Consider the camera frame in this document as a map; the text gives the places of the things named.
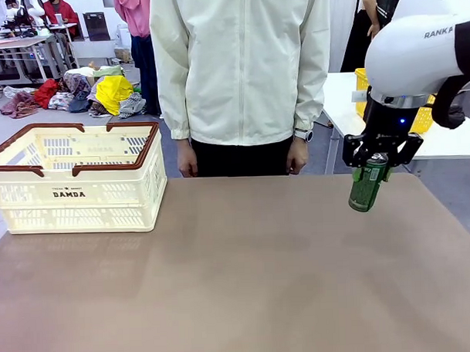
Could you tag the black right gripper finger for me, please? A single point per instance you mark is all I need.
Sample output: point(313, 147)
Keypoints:
point(406, 150)
point(354, 152)

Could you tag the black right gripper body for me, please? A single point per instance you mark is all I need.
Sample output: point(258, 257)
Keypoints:
point(387, 124)

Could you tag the green drink can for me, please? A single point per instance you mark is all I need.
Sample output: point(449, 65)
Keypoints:
point(365, 191)

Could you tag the person right forearm white sleeve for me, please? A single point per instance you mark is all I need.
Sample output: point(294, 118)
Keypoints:
point(174, 108)

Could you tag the person left forearm white sleeve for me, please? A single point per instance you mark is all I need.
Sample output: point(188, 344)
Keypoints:
point(311, 100)

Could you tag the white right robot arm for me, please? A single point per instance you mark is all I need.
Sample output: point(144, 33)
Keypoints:
point(408, 42)

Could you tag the yellow plastic basket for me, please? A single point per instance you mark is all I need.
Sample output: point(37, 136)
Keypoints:
point(424, 119)

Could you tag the person left hand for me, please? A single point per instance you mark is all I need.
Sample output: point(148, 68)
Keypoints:
point(297, 158)

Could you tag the person right hand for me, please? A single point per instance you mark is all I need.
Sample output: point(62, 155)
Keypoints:
point(187, 158)

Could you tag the white side table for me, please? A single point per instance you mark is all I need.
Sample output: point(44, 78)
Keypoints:
point(446, 141)

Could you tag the silver wristwatch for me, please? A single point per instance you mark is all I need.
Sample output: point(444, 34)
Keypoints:
point(307, 135)

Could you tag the person with brown apron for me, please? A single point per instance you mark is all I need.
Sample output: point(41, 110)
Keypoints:
point(369, 28)

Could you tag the person in white jacket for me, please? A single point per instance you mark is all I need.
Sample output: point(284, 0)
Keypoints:
point(239, 67)

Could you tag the person in pink hoodie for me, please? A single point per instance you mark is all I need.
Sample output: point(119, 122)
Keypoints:
point(141, 40)

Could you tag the white low cabinet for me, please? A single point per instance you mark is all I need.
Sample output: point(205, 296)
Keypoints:
point(93, 52)

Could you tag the patterned clothes pile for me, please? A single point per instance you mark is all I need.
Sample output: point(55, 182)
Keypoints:
point(77, 92)

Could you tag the black box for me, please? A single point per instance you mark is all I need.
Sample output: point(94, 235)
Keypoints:
point(95, 26)

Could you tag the red cloth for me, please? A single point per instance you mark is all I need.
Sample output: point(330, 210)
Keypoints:
point(47, 93)

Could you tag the person in red top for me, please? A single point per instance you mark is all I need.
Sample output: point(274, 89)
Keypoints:
point(59, 14)

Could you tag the pink brown cloth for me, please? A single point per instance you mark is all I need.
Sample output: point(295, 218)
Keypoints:
point(18, 105)

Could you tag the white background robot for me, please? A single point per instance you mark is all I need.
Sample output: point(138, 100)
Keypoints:
point(32, 9)

